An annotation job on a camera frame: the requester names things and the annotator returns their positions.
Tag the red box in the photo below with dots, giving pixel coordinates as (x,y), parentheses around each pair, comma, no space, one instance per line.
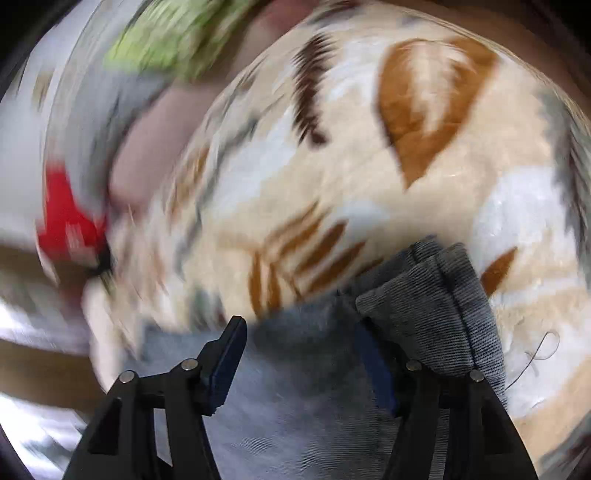
(69,221)

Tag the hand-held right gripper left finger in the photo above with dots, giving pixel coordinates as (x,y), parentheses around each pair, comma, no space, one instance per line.
(226,364)

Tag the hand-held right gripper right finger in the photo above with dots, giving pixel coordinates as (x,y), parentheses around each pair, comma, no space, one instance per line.
(376,369)

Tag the beige leaf-print blanket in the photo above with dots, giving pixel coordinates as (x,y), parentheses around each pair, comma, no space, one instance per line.
(351,184)

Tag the green patterned cloth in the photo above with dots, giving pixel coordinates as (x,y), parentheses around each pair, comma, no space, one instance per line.
(175,37)

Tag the pink cloth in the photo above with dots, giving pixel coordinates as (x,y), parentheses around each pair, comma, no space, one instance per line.
(157,147)

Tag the black thread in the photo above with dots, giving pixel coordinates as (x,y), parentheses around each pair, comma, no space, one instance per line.
(519,374)

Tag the grey denim pants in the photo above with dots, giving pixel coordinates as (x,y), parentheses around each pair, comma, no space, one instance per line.
(300,369)

